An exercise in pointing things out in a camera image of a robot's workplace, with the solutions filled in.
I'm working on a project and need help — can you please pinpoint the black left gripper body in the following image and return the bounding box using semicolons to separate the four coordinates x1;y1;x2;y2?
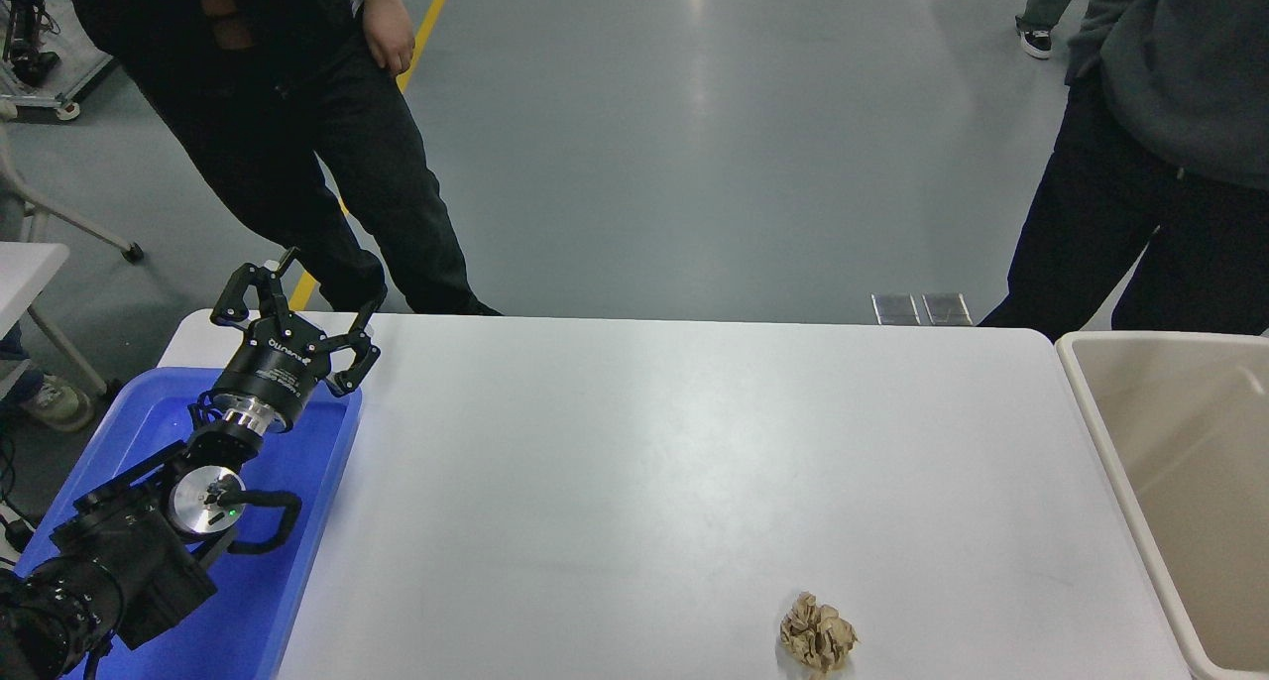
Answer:
213;313;335;425

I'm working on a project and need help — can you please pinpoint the crumpled tan paper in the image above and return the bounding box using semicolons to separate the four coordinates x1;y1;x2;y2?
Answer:
779;591;861;679

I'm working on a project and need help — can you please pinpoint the person's left hand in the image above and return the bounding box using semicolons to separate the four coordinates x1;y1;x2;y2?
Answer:
361;0;416;77

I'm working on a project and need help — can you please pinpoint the grey stand leg with caster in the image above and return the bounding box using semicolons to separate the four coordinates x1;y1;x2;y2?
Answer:
0;115;146;265

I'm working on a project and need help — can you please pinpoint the blue plastic tray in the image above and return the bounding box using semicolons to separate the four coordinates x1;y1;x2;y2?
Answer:
15;366;365;680

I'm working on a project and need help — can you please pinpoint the person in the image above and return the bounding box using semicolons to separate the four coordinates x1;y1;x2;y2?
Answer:
55;0;503;316
977;0;1269;342
0;321;97;433
1016;0;1094;61

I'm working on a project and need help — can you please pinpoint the small white side table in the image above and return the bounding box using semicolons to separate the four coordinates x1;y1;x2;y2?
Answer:
0;241;110;398

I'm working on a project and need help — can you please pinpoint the metal wheeled cart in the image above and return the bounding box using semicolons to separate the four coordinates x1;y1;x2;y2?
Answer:
0;0;115;122

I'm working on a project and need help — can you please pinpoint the black equipment on cart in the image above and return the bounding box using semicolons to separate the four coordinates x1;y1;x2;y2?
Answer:
0;0;60;88

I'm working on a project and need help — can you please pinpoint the large pale bin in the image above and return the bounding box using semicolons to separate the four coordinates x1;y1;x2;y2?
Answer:
1055;330;1269;680

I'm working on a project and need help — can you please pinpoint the black floor cable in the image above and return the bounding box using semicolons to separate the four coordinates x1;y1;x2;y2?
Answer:
0;432;41;562

